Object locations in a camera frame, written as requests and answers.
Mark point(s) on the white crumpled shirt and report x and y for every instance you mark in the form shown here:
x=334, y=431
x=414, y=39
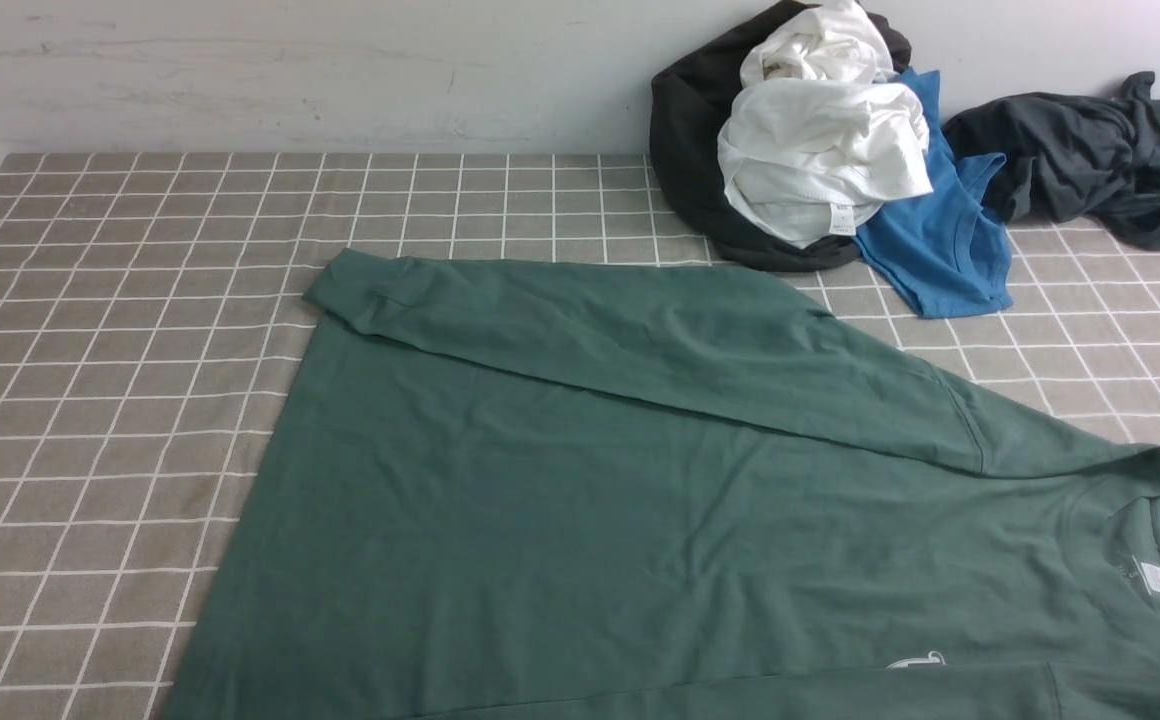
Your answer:
x=822, y=135

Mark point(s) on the grey checked tablecloth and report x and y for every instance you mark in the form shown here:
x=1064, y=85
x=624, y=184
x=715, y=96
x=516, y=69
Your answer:
x=150, y=320

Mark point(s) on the green long-sleeved shirt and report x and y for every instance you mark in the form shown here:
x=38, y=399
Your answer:
x=558, y=491

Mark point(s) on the black garment in pile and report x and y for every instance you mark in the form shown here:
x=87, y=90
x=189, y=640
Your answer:
x=691, y=100

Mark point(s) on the dark grey crumpled shirt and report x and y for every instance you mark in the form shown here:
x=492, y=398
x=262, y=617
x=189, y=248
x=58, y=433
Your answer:
x=1071, y=156

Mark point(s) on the blue t-shirt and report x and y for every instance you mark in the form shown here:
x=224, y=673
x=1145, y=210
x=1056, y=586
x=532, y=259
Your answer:
x=944, y=253

